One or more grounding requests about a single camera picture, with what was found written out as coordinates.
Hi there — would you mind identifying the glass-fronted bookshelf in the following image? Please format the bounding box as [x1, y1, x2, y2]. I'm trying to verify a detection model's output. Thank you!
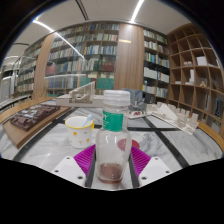
[14, 39, 46, 98]

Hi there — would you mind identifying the small white flat model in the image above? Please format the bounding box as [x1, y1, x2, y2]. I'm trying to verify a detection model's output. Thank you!
[128, 108, 153, 120]

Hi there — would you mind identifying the wide bookshelf with books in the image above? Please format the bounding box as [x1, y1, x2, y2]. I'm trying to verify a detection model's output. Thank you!
[44, 22, 120, 98]

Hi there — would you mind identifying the wooden cubby shelf unit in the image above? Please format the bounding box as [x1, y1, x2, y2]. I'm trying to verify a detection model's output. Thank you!
[166, 22, 224, 131]

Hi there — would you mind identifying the straight ceiling light strip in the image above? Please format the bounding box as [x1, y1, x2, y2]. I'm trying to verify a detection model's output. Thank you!
[129, 0, 146, 24]

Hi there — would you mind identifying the white cup with yellow rim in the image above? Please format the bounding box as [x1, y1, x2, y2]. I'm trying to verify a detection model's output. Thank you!
[64, 115, 95, 149]

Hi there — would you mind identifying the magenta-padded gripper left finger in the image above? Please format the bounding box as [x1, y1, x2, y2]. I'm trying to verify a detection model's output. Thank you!
[50, 143, 98, 188]

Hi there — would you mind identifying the pale blue spoon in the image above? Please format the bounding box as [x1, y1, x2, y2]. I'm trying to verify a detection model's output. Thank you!
[82, 113, 94, 128]

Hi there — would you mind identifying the brown model on wooden board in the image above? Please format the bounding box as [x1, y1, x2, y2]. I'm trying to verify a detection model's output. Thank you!
[2, 103, 73, 149]

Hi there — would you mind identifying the clear bottle with green label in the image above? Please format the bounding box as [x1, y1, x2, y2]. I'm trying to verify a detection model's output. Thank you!
[95, 89, 133, 184]

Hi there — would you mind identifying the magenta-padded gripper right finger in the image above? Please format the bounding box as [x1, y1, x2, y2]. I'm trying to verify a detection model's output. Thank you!
[128, 145, 174, 188]

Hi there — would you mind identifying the large white city model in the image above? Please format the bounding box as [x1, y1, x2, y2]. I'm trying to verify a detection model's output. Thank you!
[146, 101, 200, 136]

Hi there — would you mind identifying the narrow bookshelf with books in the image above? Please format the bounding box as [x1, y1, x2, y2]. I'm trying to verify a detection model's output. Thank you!
[142, 28, 171, 101]

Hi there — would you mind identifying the white stepped architectural model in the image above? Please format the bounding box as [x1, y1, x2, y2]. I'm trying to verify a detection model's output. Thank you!
[55, 81, 104, 108]

